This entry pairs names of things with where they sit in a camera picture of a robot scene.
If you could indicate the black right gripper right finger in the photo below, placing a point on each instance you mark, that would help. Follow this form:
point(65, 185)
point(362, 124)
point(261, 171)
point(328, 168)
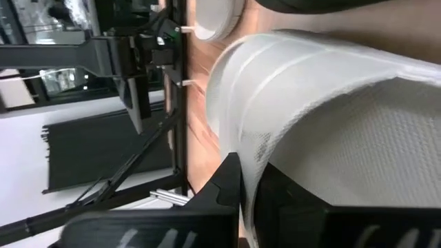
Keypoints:
point(344, 230)

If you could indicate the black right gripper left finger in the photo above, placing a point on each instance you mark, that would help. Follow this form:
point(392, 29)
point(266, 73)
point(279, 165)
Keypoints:
point(172, 230)

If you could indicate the grey rubber slide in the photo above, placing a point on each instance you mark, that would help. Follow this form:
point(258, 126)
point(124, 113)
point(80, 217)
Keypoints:
point(310, 103)
point(217, 17)

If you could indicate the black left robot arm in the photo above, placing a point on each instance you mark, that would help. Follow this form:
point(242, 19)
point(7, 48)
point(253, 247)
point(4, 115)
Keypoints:
point(69, 56)

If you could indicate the black ribbed panel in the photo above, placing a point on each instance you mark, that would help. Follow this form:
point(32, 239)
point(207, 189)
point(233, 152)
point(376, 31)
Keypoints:
point(86, 151)

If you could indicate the silver metal bracket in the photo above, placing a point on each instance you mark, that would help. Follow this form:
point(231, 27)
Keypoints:
point(169, 197)

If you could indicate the black aluminium table frame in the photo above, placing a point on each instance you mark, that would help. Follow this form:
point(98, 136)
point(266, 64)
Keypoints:
point(179, 137)

